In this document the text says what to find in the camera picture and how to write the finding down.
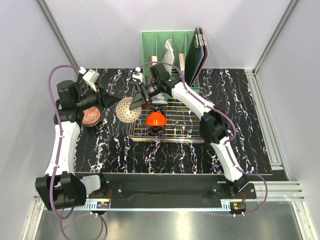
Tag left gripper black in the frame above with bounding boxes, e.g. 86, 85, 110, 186
75, 81, 121, 111

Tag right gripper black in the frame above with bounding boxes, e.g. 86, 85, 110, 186
129, 80, 161, 113

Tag blue white porcelain bowl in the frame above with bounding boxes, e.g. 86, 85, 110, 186
151, 93, 168, 106

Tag orange plastic bowl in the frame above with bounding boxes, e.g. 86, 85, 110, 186
145, 111, 167, 127

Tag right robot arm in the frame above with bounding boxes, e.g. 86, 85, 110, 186
129, 61, 249, 199

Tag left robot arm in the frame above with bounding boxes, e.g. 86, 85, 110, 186
35, 80, 120, 211

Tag red geometric patterned bowl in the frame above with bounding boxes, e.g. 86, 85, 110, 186
82, 106, 101, 127

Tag purple illustrated book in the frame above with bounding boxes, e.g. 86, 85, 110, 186
150, 55, 158, 62

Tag white spiral notebook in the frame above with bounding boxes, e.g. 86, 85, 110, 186
161, 39, 175, 65

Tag green plastic file organizer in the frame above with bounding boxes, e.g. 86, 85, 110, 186
140, 30, 195, 68

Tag blue spine book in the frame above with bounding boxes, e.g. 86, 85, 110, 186
178, 53, 186, 72

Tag dark green clipboard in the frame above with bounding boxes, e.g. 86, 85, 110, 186
184, 27, 209, 87

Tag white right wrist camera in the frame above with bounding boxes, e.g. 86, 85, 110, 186
132, 66, 143, 83

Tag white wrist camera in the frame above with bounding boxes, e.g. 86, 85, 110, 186
78, 66, 100, 92
132, 66, 143, 83

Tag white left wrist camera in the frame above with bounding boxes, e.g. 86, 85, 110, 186
78, 66, 100, 92

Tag metal wire dish rack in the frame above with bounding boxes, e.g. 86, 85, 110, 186
126, 94, 204, 143

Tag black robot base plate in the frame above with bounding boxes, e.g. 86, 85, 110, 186
102, 172, 257, 200

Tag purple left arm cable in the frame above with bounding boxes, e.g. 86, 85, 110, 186
46, 64, 108, 239

